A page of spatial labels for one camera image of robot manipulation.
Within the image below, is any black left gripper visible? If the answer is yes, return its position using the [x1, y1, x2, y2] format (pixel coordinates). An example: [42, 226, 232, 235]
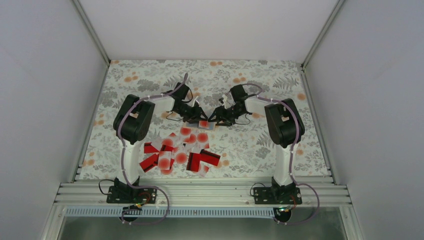
[174, 102, 208, 124]

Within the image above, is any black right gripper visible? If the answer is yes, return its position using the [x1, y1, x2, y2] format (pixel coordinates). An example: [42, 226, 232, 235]
[208, 104, 245, 127]

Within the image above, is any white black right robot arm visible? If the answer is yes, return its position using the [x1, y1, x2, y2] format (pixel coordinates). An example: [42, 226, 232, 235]
[208, 84, 305, 204]

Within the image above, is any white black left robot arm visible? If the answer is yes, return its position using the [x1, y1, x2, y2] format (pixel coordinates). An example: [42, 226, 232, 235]
[113, 82, 208, 203]

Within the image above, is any pile of red white cards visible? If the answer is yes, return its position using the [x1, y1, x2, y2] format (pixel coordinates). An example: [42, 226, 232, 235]
[139, 127, 222, 177]

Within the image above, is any floral patterned table mat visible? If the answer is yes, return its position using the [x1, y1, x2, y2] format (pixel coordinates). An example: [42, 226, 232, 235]
[80, 60, 328, 180]

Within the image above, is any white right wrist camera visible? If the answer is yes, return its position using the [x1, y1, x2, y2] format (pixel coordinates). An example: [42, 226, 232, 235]
[218, 94, 231, 109]

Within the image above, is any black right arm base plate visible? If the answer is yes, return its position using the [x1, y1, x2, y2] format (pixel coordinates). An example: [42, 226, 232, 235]
[251, 184, 303, 205]

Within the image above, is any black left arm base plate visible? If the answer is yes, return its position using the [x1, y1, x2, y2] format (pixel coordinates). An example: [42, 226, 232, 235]
[106, 186, 157, 204]

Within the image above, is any aluminium rail frame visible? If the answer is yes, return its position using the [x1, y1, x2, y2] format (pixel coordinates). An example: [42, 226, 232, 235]
[42, 0, 362, 240]

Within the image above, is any slotted grey cable duct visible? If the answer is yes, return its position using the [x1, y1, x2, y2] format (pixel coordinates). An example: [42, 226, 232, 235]
[63, 206, 288, 219]

